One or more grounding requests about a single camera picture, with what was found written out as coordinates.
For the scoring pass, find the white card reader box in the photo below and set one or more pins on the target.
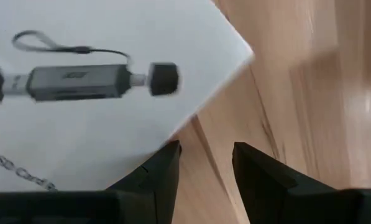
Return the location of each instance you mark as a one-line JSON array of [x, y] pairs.
[[95, 130]]

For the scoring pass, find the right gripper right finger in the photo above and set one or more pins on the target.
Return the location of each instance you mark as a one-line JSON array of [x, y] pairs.
[[281, 199]]

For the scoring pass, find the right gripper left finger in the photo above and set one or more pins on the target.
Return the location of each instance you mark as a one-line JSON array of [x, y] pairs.
[[135, 199]]

